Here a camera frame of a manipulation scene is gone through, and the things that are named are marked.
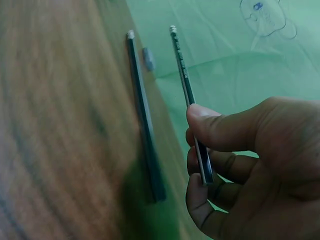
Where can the small grey eraser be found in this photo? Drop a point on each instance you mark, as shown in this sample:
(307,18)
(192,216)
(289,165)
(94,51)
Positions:
(148,58)

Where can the dark green pencil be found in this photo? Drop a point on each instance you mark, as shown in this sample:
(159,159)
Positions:
(183,72)
(142,110)

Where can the person's right hand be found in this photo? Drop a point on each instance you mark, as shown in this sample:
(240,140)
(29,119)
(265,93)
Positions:
(275,175)

